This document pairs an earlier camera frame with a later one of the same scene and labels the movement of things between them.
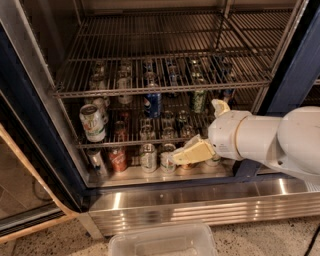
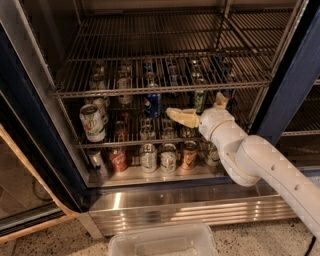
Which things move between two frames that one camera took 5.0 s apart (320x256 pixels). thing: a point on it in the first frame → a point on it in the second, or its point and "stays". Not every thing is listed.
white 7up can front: (92, 123) stays
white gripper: (224, 134) → (215, 122)
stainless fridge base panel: (105, 209) stays
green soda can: (198, 101) stays
